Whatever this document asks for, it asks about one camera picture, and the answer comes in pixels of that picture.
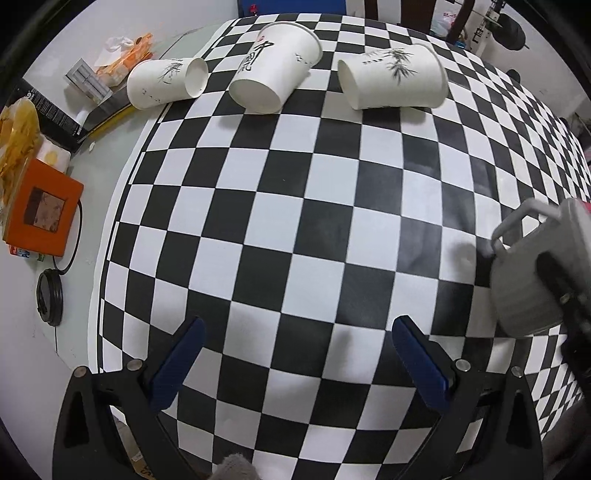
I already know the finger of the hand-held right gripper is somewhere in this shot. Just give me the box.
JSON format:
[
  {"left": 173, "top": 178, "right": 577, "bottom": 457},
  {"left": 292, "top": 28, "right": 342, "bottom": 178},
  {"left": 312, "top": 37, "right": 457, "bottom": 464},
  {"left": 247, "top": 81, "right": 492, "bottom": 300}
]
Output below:
[{"left": 534, "top": 250, "right": 591, "bottom": 409}]

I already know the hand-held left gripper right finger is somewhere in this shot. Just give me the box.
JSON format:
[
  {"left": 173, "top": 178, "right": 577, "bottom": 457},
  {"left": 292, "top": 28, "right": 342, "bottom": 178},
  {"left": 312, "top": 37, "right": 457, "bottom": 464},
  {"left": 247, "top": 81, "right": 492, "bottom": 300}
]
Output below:
[{"left": 392, "top": 315, "right": 544, "bottom": 480}]

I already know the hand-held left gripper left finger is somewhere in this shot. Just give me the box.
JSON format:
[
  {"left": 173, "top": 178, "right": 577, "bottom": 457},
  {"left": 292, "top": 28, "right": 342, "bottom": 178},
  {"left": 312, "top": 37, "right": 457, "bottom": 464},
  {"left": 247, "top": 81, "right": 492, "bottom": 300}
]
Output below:
[{"left": 52, "top": 316, "right": 206, "bottom": 480}]

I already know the grey ribbed mug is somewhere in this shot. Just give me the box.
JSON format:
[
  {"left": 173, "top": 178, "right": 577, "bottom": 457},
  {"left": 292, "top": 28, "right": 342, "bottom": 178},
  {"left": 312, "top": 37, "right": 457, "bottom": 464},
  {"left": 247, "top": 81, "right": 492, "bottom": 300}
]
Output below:
[{"left": 488, "top": 198, "right": 591, "bottom": 337}]

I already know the black cup lid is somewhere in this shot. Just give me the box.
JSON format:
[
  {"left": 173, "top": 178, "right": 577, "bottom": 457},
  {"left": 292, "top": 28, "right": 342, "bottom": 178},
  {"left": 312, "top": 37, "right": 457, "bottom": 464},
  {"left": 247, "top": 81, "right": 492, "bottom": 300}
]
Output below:
[{"left": 36, "top": 269, "right": 64, "bottom": 328}]

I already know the large white bamboo-print paper cup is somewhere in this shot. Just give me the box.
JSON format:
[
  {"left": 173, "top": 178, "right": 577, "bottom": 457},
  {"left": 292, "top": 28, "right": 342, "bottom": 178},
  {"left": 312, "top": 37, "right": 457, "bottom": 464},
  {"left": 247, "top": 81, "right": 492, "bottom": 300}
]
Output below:
[{"left": 337, "top": 43, "right": 450, "bottom": 111}]

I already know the small white bamboo-print paper cup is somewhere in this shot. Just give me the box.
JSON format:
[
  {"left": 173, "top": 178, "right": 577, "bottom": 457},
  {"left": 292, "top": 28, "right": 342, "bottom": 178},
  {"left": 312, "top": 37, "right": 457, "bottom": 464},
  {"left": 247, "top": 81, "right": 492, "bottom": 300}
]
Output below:
[{"left": 126, "top": 56, "right": 210, "bottom": 110}]

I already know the white calligraphy-print paper cup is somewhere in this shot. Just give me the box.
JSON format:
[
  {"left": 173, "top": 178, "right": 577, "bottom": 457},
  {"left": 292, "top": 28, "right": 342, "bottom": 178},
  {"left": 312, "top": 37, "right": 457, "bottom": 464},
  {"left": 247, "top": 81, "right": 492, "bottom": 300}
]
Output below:
[{"left": 228, "top": 21, "right": 323, "bottom": 114}]

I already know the grey furry cloth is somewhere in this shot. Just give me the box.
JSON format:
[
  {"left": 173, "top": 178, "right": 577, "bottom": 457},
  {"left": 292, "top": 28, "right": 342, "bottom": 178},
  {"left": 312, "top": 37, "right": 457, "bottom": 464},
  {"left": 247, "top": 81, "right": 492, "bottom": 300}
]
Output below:
[{"left": 211, "top": 453, "right": 260, "bottom": 480}]

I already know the black and white checkered mat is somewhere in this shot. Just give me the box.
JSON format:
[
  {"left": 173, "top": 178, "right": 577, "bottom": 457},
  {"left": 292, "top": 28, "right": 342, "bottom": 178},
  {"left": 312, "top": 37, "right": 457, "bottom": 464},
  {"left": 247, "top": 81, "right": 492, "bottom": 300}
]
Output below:
[{"left": 95, "top": 14, "right": 591, "bottom": 480}]

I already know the blue and white packet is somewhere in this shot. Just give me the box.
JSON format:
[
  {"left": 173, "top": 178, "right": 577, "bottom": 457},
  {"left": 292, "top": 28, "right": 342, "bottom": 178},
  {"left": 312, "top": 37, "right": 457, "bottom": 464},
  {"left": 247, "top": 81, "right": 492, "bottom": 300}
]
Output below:
[{"left": 8, "top": 246, "right": 47, "bottom": 261}]

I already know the orange box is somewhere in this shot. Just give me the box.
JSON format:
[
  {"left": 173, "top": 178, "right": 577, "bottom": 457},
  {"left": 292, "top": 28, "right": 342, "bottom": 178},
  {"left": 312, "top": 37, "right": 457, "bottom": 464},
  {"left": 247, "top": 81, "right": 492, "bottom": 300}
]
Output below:
[{"left": 2, "top": 157, "right": 85, "bottom": 257}]

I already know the white box with yellow spot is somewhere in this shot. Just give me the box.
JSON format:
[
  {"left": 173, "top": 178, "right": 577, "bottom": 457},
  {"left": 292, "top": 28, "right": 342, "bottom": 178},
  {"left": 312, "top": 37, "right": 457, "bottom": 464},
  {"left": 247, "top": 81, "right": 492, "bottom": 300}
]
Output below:
[{"left": 36, "top": 137, "right": 74, "bottom": 175}]

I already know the yellow pencil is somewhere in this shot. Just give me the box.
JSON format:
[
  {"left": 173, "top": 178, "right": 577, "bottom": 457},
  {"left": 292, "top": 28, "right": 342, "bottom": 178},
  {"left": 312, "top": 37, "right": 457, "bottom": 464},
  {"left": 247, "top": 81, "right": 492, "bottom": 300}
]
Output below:
[{"left": 87, "top": 105, "right": 136, "bottom": 138}]

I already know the black exercise equipment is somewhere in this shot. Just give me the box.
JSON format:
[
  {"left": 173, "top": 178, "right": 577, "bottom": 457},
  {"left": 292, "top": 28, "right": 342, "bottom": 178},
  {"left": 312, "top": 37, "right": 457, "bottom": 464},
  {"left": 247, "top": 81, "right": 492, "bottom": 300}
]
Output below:
[{"left": 475, "top": 0, "right": 532, "bottom": 51}]

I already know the black flat box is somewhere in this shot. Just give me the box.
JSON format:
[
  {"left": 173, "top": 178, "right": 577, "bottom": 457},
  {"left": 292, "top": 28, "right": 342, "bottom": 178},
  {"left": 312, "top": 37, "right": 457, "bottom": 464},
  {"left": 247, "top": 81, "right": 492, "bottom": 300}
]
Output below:
[{"left": 17, "top": 78, "right": 134, "bottom": 153}]

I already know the yellow snack bag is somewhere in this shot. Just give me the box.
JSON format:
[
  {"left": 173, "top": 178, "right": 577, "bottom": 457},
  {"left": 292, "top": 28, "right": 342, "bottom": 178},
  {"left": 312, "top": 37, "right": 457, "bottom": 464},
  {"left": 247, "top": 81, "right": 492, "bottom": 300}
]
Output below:
[{"left": 0, "top": 98, "right": 41, "bottom": 217}]

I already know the grey ribbed box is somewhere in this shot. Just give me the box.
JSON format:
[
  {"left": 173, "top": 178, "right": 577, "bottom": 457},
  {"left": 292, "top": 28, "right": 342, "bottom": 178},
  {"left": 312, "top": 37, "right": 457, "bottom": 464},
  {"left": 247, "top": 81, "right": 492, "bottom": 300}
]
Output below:
[{"left": 64, "top": 58, "right": 113, "bottom": 104}]

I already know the orange tissue pack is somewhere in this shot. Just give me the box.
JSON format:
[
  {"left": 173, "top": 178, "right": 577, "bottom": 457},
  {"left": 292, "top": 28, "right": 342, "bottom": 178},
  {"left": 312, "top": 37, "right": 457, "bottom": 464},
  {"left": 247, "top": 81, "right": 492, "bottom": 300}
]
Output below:
[{"left": 95, "top": 33, "right": 154, "bottom": 88}]

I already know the dark wooden chair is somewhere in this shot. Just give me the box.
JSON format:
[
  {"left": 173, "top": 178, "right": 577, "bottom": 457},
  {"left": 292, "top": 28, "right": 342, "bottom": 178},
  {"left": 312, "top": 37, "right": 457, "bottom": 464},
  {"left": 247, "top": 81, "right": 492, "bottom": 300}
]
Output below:
[{"left": 362, "top": 0, "right": 476, "bottom": 40}]

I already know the blue container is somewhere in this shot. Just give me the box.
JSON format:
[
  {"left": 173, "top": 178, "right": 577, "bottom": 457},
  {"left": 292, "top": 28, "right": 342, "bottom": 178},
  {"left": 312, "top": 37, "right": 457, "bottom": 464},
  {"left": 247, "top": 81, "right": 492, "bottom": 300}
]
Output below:
[{"left": 238, "top": 0, "right": 348, "bottom": 18}]

